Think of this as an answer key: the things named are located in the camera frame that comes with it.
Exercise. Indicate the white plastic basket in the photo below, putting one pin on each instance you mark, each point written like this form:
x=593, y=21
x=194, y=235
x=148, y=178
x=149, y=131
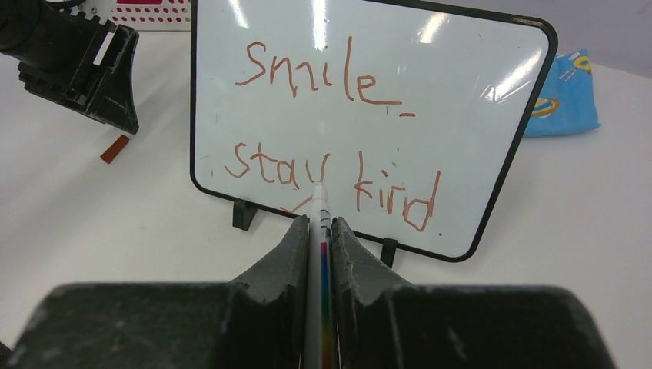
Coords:
x=143, y=15

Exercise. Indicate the whiteboard with black frame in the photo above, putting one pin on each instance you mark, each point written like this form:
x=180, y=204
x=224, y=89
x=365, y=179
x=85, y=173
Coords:
x=410, y=113

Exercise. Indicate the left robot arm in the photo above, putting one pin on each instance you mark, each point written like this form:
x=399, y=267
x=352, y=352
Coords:
x=9, y=23

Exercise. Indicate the brown marker cap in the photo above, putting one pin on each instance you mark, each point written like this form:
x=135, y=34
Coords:
x=112, y=152

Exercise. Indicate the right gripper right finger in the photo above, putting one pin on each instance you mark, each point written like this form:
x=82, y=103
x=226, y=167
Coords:
x=384, y=321

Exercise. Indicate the blue patterned cloth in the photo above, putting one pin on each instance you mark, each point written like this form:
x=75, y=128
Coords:
x=566, y=104

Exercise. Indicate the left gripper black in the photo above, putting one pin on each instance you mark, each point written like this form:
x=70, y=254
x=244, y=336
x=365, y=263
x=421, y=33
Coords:
x=80, y=63

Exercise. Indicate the marker pen white barrel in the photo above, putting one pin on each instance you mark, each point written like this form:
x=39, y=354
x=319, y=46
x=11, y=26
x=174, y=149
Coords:
x=320, y=336

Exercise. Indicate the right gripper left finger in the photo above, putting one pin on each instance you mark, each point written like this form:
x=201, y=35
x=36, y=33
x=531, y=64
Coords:
x=255, y=320

